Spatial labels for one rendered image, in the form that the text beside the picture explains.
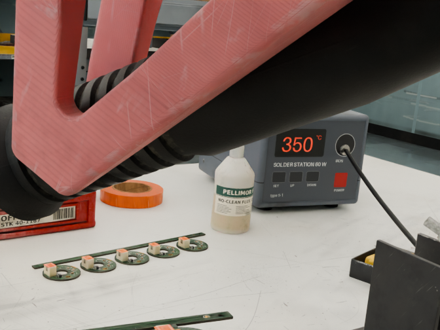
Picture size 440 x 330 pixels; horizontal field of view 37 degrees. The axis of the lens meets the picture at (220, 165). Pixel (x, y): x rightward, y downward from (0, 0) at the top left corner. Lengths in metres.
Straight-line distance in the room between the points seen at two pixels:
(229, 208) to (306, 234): 0.07
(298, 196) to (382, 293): 0.27
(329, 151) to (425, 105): 5.11
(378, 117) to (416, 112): 0.41
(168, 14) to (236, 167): 2.36
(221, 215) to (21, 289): 0.19
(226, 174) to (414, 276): 0.23
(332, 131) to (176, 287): 0.26
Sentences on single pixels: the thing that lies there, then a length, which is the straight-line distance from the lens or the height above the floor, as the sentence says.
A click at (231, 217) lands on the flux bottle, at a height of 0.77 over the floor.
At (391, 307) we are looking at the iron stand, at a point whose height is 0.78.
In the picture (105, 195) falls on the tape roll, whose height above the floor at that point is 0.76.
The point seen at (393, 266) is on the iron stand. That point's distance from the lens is 0.36.
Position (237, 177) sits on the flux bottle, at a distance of 0.54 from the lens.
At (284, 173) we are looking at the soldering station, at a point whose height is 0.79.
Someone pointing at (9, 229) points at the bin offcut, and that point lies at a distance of 0.52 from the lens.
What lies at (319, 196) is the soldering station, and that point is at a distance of 0.64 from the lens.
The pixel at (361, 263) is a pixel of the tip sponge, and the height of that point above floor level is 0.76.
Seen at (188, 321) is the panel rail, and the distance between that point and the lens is 0.26.
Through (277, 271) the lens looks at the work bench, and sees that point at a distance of 0.48.
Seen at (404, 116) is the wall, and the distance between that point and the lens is 5.87.
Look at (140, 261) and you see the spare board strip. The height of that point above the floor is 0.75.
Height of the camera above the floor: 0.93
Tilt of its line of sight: 13 degrees down
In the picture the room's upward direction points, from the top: 5 degrees clockwise
